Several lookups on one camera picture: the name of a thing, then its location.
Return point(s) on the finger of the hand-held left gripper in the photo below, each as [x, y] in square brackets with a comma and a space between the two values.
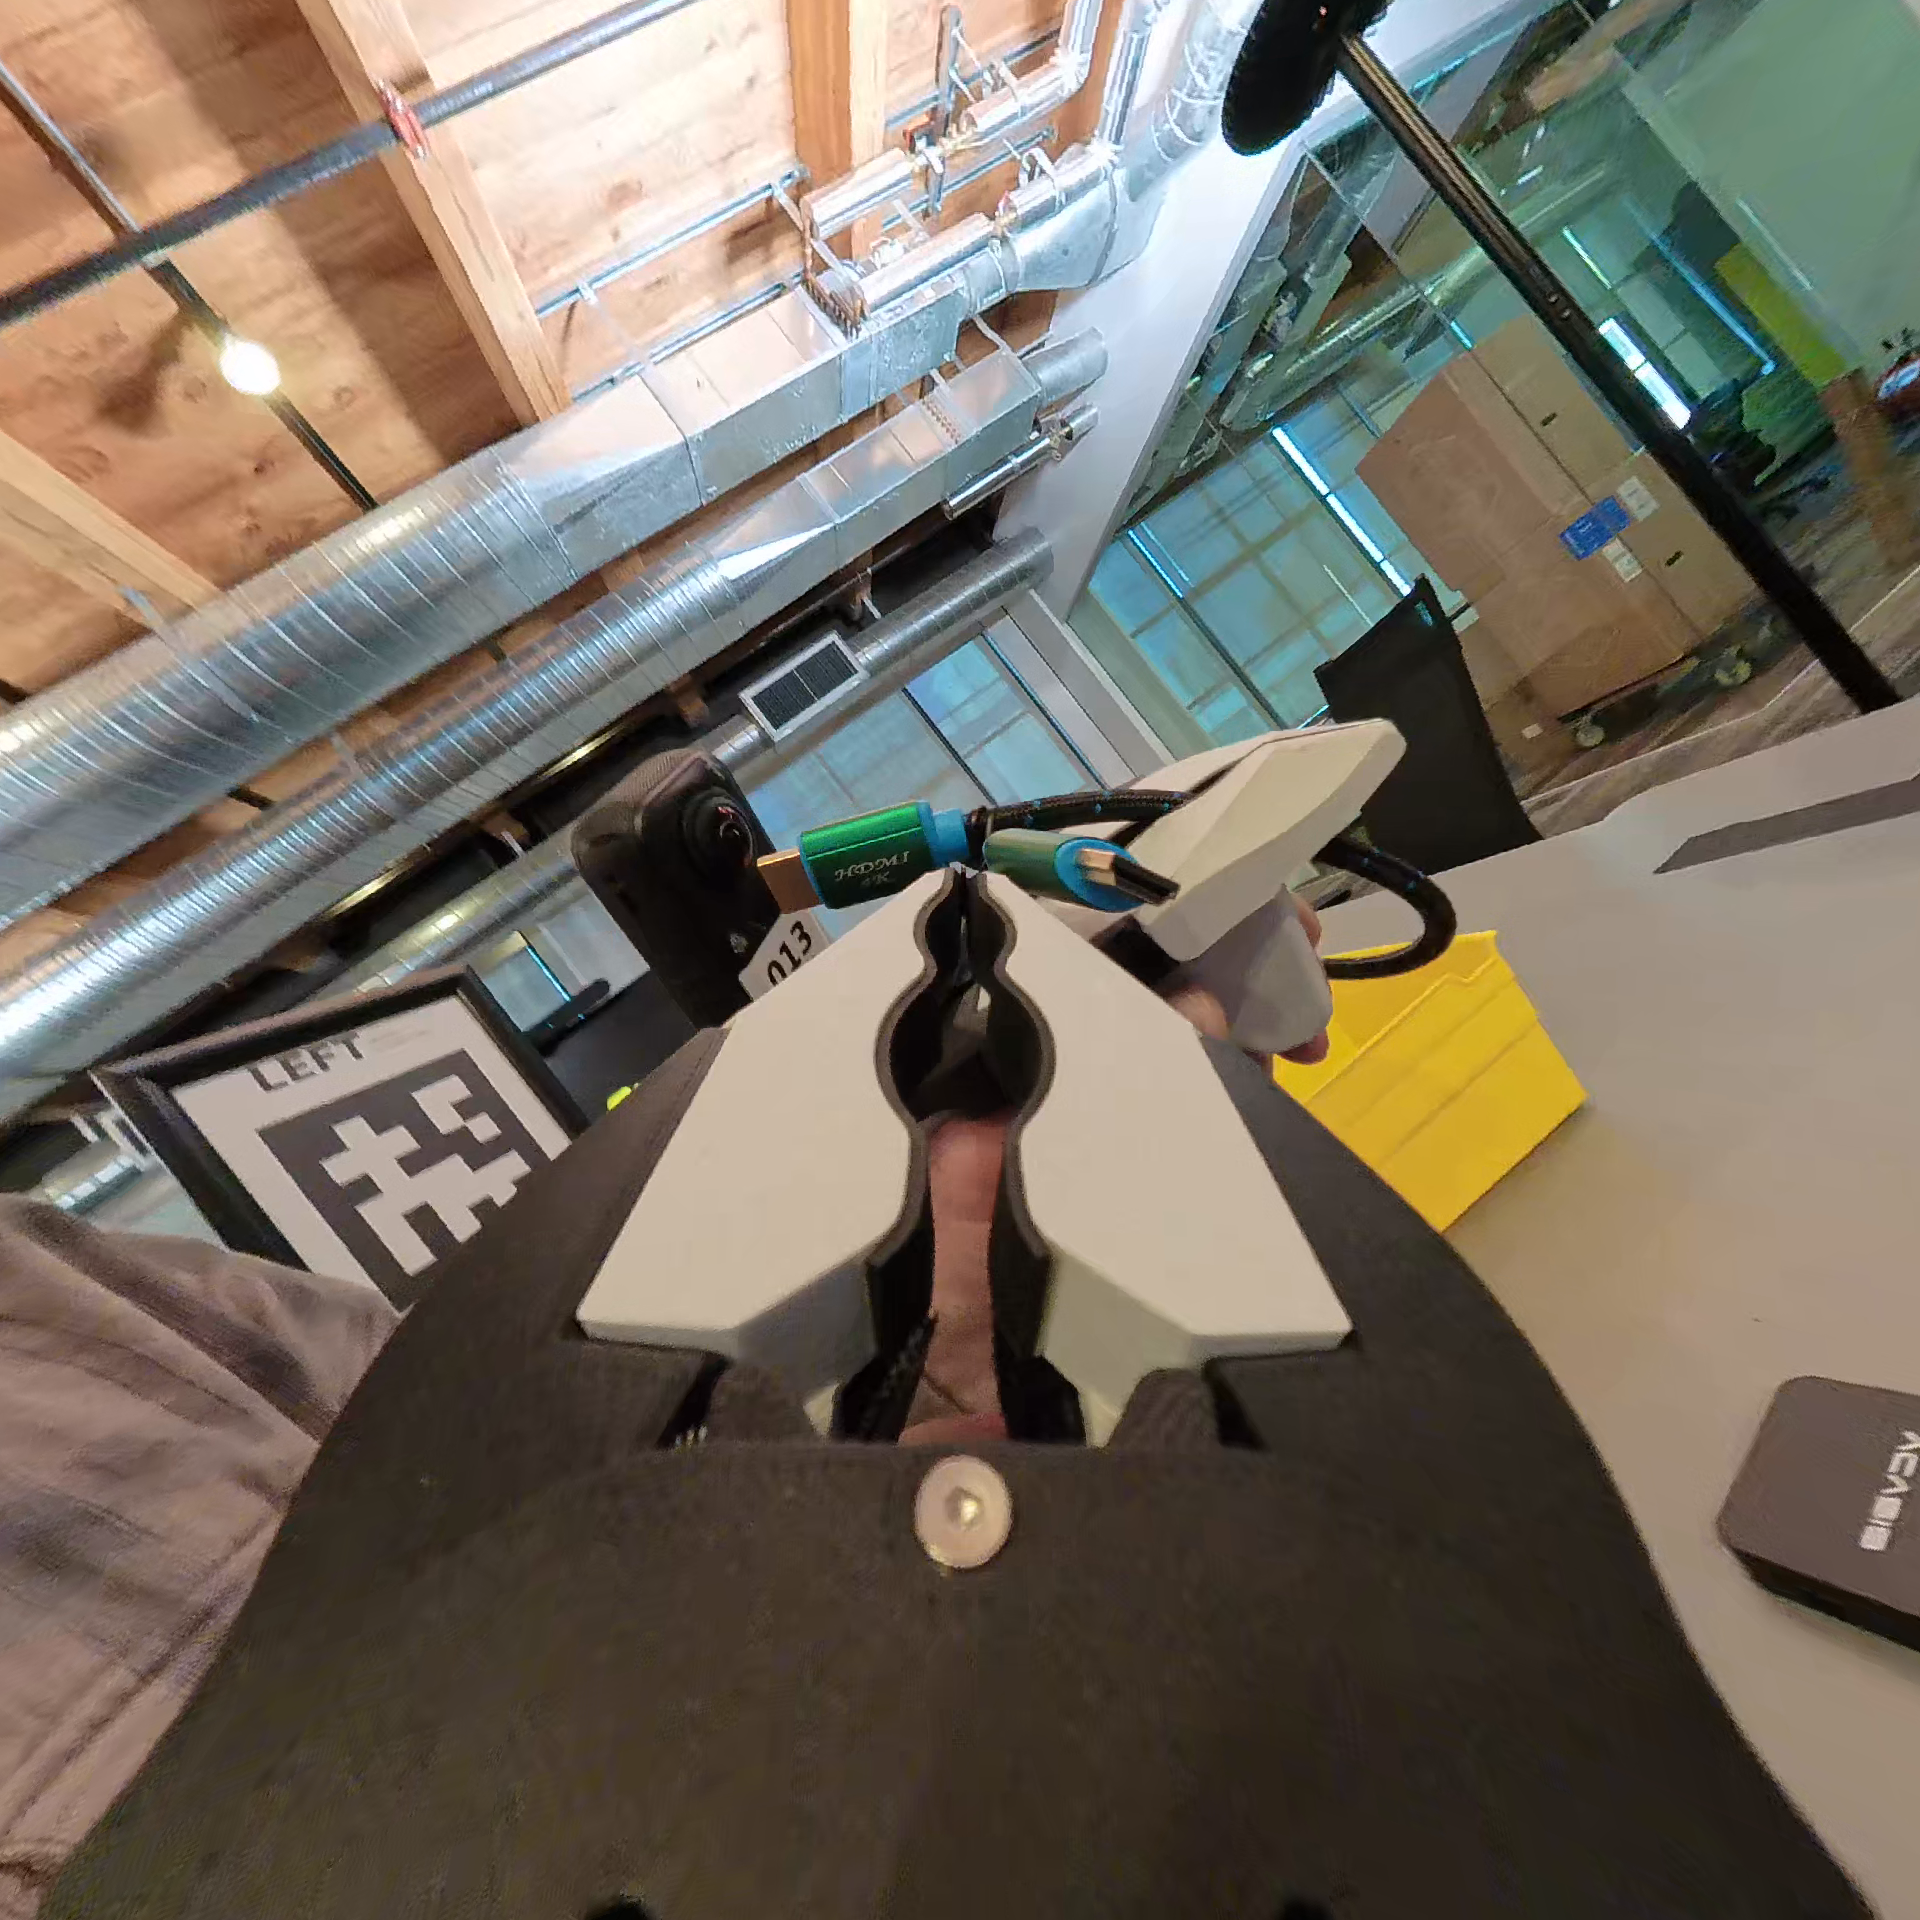
[1277, 840]
[1184, 769]

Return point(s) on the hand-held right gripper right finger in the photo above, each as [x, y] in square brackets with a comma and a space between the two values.
[1171, 1184]

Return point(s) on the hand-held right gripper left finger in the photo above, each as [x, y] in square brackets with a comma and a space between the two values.
[765, 1171]

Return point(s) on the person's left forearm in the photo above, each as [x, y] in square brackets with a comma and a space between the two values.
[135, 1499]

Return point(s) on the person's left hand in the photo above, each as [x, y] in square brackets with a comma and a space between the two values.
[1206, 1008]

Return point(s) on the person's right hand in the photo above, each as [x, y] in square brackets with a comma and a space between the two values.
[963, 1275]

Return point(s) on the black chair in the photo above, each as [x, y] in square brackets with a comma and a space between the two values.
[1426, 720]

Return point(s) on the white vent grille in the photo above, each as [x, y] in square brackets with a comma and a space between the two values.
[803, 685]

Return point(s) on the large yellow plastic bin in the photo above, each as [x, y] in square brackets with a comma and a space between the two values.
[1440, 1078]

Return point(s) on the large cardboard box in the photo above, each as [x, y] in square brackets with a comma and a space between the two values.
[1546, 509]

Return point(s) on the round ceiling light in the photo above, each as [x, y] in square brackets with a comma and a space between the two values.
[250, 366]

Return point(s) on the black pole with round disc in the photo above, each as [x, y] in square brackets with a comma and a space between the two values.
[1277, 90]

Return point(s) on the black rectangular hub box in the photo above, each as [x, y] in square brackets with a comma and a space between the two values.
[1830, 1515]

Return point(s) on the black ceiling pipe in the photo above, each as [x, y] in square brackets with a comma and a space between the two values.
[226, 210]

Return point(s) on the thin spiral metal duct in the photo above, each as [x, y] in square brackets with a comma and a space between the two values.
[962, 592]

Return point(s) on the wide spiral metal duct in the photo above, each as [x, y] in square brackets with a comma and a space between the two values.
[226, 869]
[226, 690]

